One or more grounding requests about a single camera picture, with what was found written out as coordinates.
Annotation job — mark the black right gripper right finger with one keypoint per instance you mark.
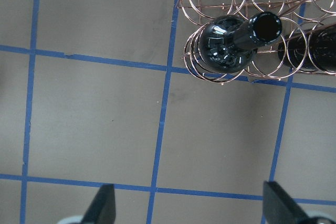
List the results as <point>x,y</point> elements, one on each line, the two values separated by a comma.
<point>279,207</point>

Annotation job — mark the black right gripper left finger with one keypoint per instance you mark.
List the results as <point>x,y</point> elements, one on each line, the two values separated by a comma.
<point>102,208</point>

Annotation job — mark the copper wire wine basket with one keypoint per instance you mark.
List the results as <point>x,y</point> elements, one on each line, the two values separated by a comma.
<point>297,16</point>

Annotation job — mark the dark wine bottle in basket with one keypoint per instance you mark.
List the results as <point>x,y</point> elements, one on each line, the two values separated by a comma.
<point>228,44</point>

